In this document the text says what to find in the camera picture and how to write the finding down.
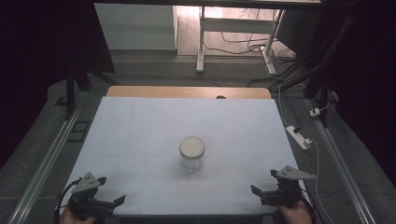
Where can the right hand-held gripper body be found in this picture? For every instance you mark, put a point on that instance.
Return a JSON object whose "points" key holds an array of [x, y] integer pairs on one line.
{"points": [[285, 194]]}

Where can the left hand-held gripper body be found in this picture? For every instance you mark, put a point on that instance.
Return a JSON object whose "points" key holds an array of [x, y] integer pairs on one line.
{"points": [[85, 183]]}

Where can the clear glass jar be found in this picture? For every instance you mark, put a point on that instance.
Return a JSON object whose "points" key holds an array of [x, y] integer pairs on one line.
{"points": [[191, 165]]}

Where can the cream plastic jar lid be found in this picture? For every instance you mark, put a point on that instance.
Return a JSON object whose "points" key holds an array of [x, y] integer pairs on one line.
{"points": [[192, 146]]}

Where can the person's right hand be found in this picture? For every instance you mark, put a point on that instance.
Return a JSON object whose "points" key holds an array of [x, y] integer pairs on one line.
{"points": [[294, 215]]}

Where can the person's left hand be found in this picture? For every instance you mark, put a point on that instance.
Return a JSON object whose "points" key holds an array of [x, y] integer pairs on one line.
{"points": [[74, 220]]}

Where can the white power strip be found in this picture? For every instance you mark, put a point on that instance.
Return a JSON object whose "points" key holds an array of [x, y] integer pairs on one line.
{"points": [[297, 137]]}

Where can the small white adapter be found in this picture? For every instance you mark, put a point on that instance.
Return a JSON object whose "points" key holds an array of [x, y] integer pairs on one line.
{"points": [[315, 112]]}

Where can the white table mat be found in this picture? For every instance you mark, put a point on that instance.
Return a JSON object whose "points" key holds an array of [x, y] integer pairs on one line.
{"points": [[149, 124]]}

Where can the black metal stand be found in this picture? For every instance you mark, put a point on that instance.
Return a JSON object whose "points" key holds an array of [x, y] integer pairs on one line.
{"points": [[70, 93], [323, 68]]}

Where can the wooden table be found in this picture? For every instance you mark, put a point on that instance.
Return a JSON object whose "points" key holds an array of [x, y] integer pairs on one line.
{"points": [[171, 92]]}

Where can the black curtain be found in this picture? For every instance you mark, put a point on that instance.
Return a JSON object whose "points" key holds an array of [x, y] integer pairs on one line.
{"points": [[370, 77], [37, 62]]}

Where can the aluminium floor rail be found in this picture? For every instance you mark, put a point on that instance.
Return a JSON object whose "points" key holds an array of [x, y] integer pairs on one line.
{"points": [[339, 161], [46, 161]]}

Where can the black floor frame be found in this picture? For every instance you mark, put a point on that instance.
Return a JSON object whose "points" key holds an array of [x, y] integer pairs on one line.
{"points": [[77, 137]]}

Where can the white metal desk frame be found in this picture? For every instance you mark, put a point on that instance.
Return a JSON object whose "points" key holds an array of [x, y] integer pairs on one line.
{"points": [[236, 25]]}

